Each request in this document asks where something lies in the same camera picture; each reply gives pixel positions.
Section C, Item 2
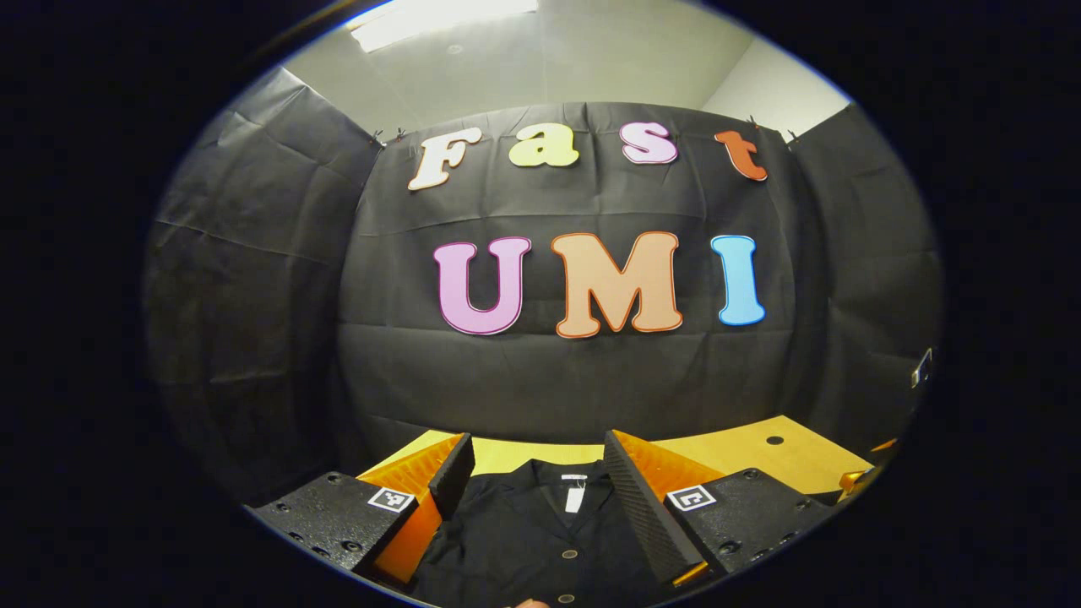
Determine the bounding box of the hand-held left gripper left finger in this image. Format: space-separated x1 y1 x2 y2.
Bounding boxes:
252 432 476 588

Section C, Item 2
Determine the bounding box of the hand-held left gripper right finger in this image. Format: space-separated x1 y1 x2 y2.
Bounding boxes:
601 429 837 589

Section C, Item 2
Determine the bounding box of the black buttoned shirt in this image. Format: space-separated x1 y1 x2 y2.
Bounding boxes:
410 459 676 608

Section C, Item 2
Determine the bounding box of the black backdrop cloth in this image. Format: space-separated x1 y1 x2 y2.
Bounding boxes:
144 68 942 508

